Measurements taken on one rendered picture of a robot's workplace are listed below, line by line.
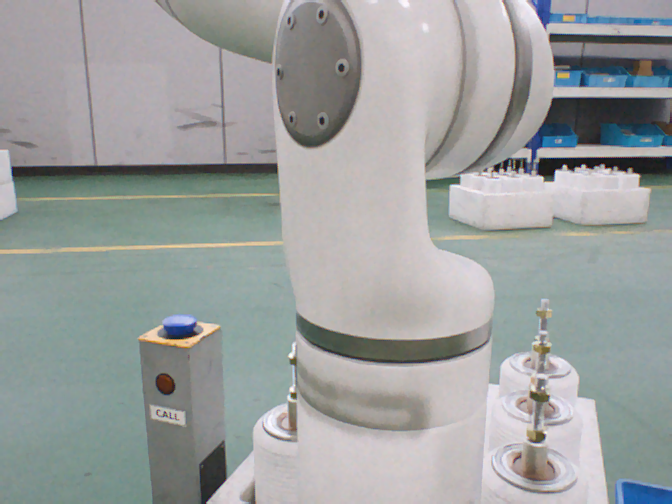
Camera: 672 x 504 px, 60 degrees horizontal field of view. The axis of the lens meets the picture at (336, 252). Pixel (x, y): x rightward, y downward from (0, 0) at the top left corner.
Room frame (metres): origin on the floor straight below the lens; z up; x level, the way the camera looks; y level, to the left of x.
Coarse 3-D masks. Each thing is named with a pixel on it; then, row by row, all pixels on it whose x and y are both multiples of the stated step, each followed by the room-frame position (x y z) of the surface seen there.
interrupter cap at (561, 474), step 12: (504, 444) 0.50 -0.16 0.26; (516, 444) 0.51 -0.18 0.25; (492, 456) 0.49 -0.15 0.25; (504, 456) 0.49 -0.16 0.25; (516, 456) 0.49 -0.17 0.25; (552, 456) 0.49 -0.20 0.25; (564, 456) 0.48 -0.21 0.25; (504, 468) 0.47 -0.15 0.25; (516, 468) 0.47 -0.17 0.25; (552, 468) 0.47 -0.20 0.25; (564, 468) 0.47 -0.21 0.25; (576, 468) 0.47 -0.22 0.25; (504, 480) 0.45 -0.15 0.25; (516, 480) 0.45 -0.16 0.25; (528, 480) 0.45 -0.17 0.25; (540, 480) 0.45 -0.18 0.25; (552, 480) 0.45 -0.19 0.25; (564, 480) 0.45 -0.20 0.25; (576, 480) 0.45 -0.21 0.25; (540, 492) 0.44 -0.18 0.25; (552, 492) 0.44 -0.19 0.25
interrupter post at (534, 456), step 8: (528, 440) 0.47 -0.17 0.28; (544, 440) 0.47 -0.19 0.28; (528, 448) 0.47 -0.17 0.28; (536, 448) 0.46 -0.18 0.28; (544, 448) 0.46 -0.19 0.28; (528, 456) 0.47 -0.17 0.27; (536, 456) 0.46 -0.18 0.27; (544, 456) 0.46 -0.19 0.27; (528, 464) 0.46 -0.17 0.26; (536, 464) 0.46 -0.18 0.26; (544, 464) 0.46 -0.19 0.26; (528, 472) 0.46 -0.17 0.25; (536, 472) 0.46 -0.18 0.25; (544, 472) 0.46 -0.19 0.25
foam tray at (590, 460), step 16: (496, 400) 0.74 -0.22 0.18; (592, 400) 0.74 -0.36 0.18; (592, 416) 0.69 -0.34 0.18; (592, 432) 0.65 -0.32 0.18; (592, 448) 0.62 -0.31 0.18; (592, 464) 0.58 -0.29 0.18; (240, 480) 0.56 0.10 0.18; (592, 480) 0.55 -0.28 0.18; (224, 496) 0.53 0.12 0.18; (240, 496) 0.53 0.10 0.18; (592, 496) 0.53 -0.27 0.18
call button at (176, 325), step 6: (168, 318) 0.66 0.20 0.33; (174, 318) 0.66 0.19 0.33; (180, 318) 0.66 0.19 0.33; (186, 318) 0.66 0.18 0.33; (192, 318) 0.66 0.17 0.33; (162, 324) 0.64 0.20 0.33; (168, 324) 0.64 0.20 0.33; (174, 324) 0.64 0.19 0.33; (180, 324) 0.64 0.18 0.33; (186, 324) 0.64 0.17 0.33; (192, 324) 0.64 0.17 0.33; (168, 330) 0.64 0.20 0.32; (174, 330) 0.63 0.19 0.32; (180, 330) 0.63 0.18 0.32; (186, 330) 0.64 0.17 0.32; (192, 330) 0.65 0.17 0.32
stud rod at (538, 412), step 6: (540, 378) 0.47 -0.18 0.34; (546, 378) 0.47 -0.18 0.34; (540, 384) 0.47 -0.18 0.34; (546, 384) 0.47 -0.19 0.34; (540, 390) 0.47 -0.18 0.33; (546, 390) 0.47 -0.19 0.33; (534, 402) 0.47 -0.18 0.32; (540, 402) 0.47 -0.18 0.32; (534, 408) 0.47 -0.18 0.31; (540, 408) 0.47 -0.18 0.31; (534, 414) 0.47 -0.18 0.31; (540, 414) 0.47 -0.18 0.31; (534, 420) 0.47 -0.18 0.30; (540, 420) 0.47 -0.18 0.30; (534, 426) 0.47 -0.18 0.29; (540, 426) 0.47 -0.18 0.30
